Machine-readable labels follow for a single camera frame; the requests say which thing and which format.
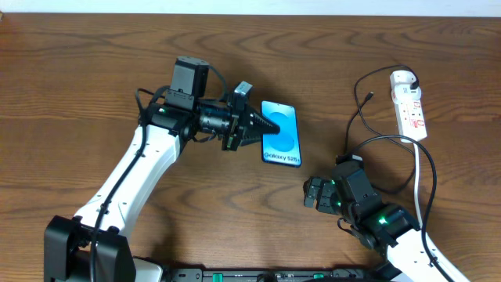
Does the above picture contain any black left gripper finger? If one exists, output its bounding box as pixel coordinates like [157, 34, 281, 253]
[237, 131, 264, 146]
[245, 110, 280, 135]

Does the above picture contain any blue Galaxy smartphone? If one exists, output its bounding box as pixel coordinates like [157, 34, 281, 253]
[261, 101, 302, 168]

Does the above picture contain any black USB-C charging cable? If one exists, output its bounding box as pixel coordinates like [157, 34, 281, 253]
[342, 64, 420, 196]

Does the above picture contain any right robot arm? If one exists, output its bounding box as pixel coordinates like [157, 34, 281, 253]
[304, 157, 467, 281]

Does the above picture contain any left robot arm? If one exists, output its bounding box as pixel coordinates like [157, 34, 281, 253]
[44, 56, 280, 281]

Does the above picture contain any white charger plug adapter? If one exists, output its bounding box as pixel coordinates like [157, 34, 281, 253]
[390, 70, 420, 95]

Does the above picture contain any white power strip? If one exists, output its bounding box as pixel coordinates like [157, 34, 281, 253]
[391, 85, 427, 141]

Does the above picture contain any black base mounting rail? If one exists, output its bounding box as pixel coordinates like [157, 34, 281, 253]
[132, 256, 392, 282]

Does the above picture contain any white power strip cord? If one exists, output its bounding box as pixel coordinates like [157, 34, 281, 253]
[413, 141, 424, 228]

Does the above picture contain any black left camera cable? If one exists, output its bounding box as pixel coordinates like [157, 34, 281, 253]
[88, 88, 173, 282]

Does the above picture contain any black camera cable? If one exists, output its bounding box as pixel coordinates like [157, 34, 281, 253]
[88, 88, 173, 282]
[335, 135, 457, 282]

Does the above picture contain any black right camera cable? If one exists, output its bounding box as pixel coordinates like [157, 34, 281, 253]
[335, 135, 457, 282]

